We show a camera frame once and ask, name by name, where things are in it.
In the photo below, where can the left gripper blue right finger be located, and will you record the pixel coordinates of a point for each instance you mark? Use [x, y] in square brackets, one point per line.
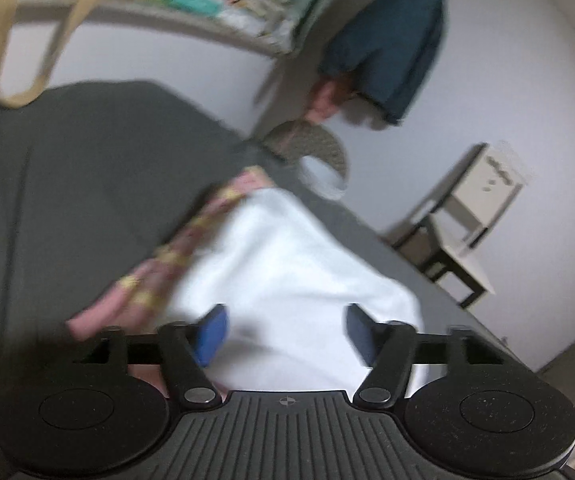
[379, 343]

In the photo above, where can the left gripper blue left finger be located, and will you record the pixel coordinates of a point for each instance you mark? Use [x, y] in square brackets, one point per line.
[199, 340]

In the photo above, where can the white sweatshirt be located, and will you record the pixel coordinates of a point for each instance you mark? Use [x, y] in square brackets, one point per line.
[286, 283]

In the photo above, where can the pink striped folded sweater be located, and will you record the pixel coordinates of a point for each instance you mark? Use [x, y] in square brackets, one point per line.
[138, 297]

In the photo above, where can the cream and black wooden chair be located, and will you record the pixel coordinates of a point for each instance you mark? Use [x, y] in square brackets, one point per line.
[441, 235]

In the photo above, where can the dark grey bed sheet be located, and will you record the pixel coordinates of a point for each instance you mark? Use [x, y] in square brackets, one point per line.
[94, 177]

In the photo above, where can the grey bumpy round stool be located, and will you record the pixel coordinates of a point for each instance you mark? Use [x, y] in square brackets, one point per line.
[293, 140]

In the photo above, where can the pink hanging garment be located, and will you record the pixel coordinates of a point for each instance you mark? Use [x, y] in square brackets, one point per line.
[326, 98]

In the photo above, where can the dark teal hanging jacket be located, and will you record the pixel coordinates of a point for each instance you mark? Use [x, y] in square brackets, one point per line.
[389, 48]

